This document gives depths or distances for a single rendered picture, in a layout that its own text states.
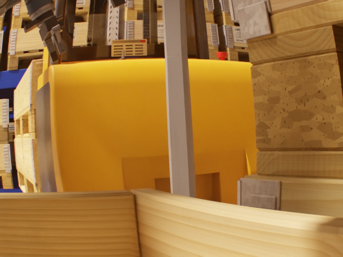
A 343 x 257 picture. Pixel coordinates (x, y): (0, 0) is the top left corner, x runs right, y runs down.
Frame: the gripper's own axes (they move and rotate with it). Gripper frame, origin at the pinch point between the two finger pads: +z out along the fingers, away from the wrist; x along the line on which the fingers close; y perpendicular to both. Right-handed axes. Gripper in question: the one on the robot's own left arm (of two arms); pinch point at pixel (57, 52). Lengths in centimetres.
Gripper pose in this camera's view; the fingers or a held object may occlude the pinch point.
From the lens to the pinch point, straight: 159.0
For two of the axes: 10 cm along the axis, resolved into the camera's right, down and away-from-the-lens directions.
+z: 4.4, 8.9, 1.5
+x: -4.4, 0.6, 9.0
